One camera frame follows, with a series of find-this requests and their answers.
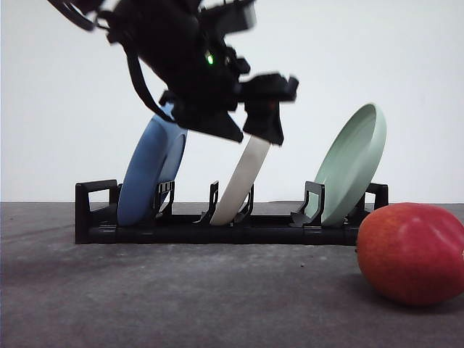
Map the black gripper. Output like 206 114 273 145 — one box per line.
160 40 299 146

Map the white plate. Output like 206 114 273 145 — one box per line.
210 135 271 225

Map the red pomegranate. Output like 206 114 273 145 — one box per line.
356 202 464 306

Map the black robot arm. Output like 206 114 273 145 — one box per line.
48 0 298 146

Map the blue plate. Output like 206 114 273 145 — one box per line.
117 103 187 227

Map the green plate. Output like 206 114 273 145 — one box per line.
306 104 387 226

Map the black dish rack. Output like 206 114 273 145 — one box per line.
75 180 389 246

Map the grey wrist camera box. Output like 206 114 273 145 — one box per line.
199 1 257 37

